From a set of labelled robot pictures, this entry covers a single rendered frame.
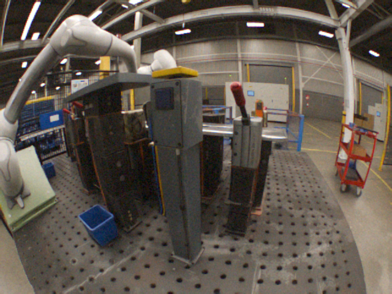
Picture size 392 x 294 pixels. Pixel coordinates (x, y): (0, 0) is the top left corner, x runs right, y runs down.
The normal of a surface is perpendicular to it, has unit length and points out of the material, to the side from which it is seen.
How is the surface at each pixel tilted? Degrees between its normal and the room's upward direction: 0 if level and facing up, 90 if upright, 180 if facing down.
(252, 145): 90
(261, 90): 90
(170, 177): 90
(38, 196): 42
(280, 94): 90
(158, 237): 0
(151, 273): 0
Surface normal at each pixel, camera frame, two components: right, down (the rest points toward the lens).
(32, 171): 0.61, -0.66
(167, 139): -0.45, 0.27
